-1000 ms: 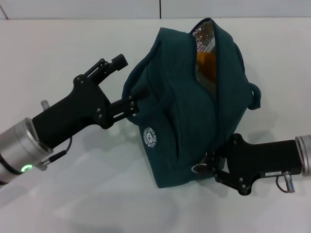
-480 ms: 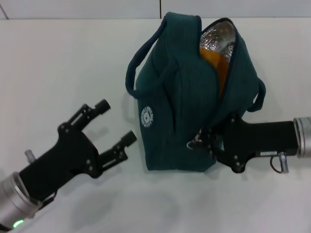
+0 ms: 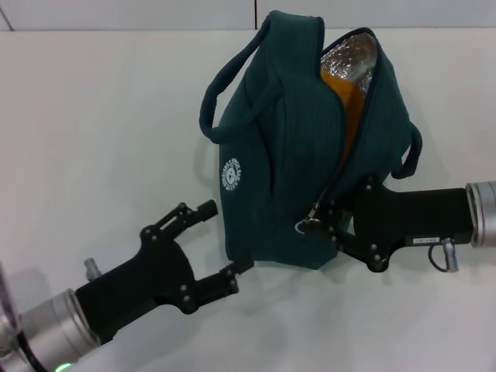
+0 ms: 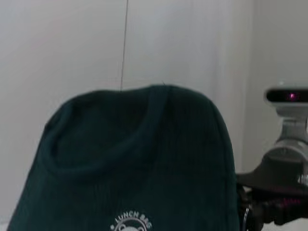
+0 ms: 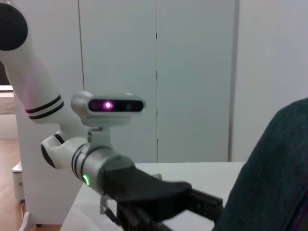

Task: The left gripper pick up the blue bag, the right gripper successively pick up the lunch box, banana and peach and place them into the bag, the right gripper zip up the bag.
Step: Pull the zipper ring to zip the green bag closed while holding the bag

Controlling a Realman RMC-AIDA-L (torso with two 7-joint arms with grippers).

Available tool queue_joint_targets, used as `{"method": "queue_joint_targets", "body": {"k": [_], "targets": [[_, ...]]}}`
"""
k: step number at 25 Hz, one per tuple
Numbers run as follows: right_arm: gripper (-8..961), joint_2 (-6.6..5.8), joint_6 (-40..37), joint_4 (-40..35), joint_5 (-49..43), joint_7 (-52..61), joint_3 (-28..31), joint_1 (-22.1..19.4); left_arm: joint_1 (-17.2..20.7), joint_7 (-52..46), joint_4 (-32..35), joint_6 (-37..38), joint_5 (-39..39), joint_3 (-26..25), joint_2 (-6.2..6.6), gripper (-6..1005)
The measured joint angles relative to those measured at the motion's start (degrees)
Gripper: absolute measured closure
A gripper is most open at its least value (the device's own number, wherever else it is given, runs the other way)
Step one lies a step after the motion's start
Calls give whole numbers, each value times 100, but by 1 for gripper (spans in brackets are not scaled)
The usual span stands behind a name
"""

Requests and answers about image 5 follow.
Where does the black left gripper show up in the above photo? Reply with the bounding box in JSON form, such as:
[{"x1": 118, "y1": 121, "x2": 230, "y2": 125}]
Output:
[{"x1": 102, "y1": 167, "x2": 223, "y2": 231}]

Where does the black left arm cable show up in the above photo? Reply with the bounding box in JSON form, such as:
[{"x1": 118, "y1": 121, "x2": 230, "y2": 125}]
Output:
[{"x1": 100, "y1": 194, "x2": 117, "y2": 221}]

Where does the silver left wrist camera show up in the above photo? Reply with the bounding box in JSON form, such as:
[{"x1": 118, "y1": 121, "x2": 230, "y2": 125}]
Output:
[{"x1": 70, "y1": 90, "x2": 146, "y2": 150}]

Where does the dark teal fabric lunch bag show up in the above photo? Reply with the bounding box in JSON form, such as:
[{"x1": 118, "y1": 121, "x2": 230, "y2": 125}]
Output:
[{"x1": 211, "y1": 97, "x2": 308, "y2": 231}]

